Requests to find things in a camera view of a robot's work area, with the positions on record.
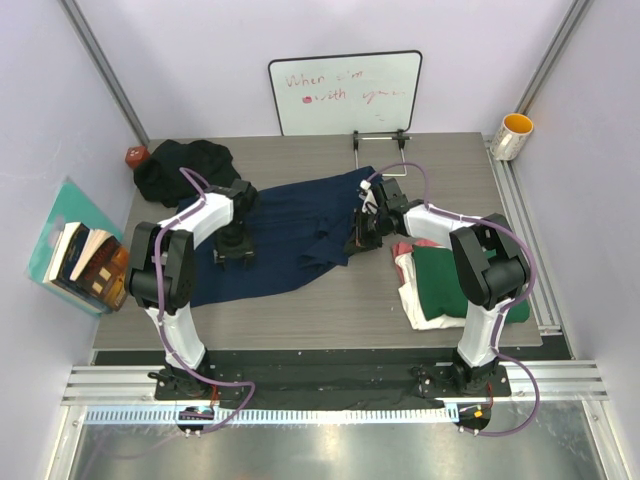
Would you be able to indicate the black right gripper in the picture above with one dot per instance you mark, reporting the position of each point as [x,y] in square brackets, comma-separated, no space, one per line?
[358,240]

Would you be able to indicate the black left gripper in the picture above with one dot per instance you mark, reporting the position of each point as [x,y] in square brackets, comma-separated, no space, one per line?
[244,250]

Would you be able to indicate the navy blue t shirt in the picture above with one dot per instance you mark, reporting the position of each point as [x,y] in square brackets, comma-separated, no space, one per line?
[299,233]

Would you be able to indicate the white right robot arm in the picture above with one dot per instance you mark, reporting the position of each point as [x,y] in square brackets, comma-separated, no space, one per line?
[492,264]

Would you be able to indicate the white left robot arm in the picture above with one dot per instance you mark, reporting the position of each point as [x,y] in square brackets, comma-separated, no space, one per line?
[162,271]

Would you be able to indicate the folded pink t shirt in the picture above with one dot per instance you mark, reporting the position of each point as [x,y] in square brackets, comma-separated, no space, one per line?
[403,248]

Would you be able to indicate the folded white t shirt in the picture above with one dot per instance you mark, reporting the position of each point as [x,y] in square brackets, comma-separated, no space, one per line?
[408,292]

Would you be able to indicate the folded green t shirt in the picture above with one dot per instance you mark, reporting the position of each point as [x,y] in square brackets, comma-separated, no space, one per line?
[440,295]

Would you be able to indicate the small red cube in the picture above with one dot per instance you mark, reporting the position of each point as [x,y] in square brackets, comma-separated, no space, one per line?
[136,155]

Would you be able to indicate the brown cover paperback book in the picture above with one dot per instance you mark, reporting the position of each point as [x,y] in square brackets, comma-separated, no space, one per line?
[101,269]

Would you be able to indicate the small whiteboard with red writing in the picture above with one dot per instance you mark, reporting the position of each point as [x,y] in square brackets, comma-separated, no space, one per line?
[340,94]

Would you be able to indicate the dark blue paperback book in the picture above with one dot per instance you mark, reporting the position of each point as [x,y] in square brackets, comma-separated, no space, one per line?
[57,277]

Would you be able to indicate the teal plastic folder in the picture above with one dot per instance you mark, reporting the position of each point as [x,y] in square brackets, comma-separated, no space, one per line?
[71,204]

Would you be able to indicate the white mug yellow inside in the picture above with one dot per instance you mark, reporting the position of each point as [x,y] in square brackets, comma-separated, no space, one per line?
[511,137]

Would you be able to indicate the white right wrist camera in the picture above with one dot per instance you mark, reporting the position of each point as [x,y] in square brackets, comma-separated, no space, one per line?
[369,203]

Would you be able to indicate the black wire stand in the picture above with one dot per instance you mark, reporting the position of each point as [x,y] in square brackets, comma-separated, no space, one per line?
[381,149]

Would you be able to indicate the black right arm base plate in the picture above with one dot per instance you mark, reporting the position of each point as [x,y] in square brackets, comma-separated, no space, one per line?
[446,380]

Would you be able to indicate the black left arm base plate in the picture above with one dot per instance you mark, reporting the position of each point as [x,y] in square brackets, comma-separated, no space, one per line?
[171,384]

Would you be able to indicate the white perforated cable tray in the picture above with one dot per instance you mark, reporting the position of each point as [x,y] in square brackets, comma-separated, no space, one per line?
[181,415]

